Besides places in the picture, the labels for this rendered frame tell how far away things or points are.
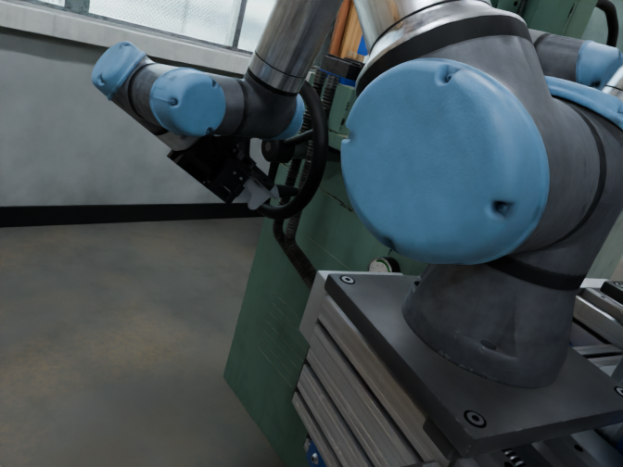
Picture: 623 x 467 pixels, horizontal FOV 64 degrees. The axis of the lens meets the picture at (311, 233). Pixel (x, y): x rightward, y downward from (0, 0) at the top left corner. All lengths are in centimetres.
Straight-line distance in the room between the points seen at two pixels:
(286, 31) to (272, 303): 85
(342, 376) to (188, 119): 34
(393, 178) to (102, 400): 130
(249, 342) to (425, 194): 121
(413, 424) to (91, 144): 200
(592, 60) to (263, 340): 101
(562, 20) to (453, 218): 102
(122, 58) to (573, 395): 60
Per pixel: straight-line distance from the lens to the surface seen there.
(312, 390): 63
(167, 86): 60
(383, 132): 30
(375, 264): 96
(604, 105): 41
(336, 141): 100
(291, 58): 65
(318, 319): 62
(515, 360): 44
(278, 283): 131
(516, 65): 32
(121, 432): 144
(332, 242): 114
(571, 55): 80
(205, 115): 60
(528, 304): 44
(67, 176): 233
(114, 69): 68
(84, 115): 226
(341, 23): 268
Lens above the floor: 103
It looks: 21 degrees down
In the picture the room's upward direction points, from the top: 17 degrees clockwise
